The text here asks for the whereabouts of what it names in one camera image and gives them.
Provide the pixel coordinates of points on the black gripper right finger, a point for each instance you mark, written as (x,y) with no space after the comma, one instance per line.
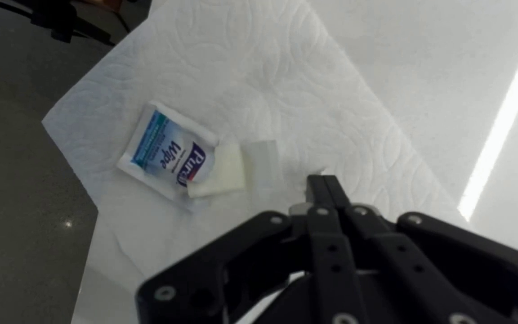
(440,271)

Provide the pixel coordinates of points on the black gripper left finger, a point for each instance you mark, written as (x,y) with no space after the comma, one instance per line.
(260,264)

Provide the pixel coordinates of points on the small white paper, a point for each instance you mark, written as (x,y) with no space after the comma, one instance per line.
(226,172)

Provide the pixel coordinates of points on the blue white wipe packet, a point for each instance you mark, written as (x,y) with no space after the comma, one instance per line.
(163,150)

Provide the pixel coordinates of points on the white paper napkin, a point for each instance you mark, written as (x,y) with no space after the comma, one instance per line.
(271,73)

